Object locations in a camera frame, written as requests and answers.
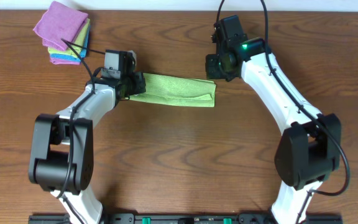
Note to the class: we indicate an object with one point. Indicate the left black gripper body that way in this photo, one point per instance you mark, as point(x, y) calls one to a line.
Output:
point(136, 83)

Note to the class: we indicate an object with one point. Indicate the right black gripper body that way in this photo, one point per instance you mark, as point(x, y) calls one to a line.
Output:
point(212, 66)

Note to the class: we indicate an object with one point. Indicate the green microfiber cloth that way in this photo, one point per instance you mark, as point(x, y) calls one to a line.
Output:
point(175, 91)

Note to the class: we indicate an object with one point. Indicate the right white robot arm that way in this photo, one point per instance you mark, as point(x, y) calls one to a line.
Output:
point(309, 150)

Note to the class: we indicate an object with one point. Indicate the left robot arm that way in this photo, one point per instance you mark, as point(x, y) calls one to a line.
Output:
point(62, 155)

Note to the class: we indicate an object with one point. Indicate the blue folded cloth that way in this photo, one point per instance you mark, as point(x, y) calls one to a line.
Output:
point(69, 53)

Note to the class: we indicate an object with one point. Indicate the light green folded cloth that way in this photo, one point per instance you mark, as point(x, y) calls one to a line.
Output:
point(81, 40)

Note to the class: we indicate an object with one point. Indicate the purple folded cloth at bottom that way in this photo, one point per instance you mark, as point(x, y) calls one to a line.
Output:
point(65, 61)

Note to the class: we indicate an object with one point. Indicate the purple folded cloth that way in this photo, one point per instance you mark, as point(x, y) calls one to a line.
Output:
point(65, 61)
point(59, 22)

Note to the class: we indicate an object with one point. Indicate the purple folded cloth on top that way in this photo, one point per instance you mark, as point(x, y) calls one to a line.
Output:
point(59, 22)

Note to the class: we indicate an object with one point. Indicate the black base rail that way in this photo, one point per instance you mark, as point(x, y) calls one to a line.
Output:
point(128, 218)

